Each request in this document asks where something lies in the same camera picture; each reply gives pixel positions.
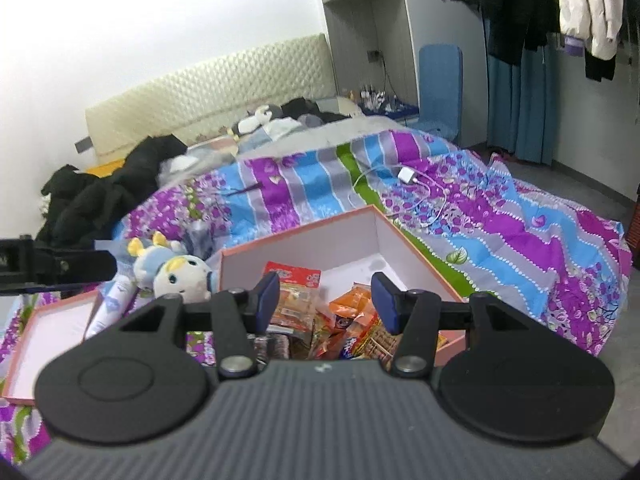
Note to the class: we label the cream quilted headboard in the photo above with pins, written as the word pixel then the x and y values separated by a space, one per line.
pixel 200 90

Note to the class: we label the blue curtain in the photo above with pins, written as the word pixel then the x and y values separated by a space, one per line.
pixel 525 110

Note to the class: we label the grey and white wardrobe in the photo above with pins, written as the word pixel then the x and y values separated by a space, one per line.
pixel 390 20

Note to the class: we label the red-topped dried snack packet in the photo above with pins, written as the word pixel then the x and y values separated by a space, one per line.
pixel 295 280

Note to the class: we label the hanging black coat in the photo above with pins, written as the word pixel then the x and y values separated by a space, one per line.
pixel 515 5

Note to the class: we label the penguin plush toy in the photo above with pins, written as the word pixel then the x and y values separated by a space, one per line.
pixel 255 120

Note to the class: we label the shallow pink box lid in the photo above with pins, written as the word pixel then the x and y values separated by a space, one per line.
pixel 40 340

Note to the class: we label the white spray bottle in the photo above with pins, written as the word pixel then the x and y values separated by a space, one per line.
pixel 112 305

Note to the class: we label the blue and yellow plush toy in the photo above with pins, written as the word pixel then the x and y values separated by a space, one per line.
pixel 180 275

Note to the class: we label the purple floral blanket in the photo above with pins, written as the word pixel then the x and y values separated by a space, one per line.
pixel 500 240

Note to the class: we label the wall power socket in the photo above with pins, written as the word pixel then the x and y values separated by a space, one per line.
pixel 373 56

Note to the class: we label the dark wall switch panel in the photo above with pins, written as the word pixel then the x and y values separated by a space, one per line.
pixel 84 144

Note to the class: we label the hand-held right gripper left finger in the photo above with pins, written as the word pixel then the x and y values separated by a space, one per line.
pixel 270 300

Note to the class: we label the hanging white jacket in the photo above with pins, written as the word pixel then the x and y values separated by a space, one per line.
pixel 585 0

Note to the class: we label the pale blue plastic bag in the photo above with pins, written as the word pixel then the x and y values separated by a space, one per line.
pixel 202 240

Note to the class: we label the deep pink cardboard box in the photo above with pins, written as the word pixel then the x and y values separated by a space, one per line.
pixel 360 240

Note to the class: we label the colourful candy packet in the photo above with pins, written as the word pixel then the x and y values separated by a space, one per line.
pixel 375 340

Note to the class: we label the yellow pillow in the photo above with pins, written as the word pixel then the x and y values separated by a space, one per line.
pixel 105 166

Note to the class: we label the black jacket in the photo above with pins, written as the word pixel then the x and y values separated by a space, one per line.
pixel 100 195

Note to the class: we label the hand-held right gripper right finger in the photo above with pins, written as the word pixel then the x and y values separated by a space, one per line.
pixel 385 305

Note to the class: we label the grey and white bedding clothes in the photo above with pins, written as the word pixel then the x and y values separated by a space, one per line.
pixel 290 130

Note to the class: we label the cluster of small bottles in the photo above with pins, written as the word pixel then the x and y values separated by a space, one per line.
pixel 375 97

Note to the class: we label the blue chair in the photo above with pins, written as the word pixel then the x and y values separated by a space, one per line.
pixel 440 85

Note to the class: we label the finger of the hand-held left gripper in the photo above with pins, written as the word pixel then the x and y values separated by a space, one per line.
pixel 80 265

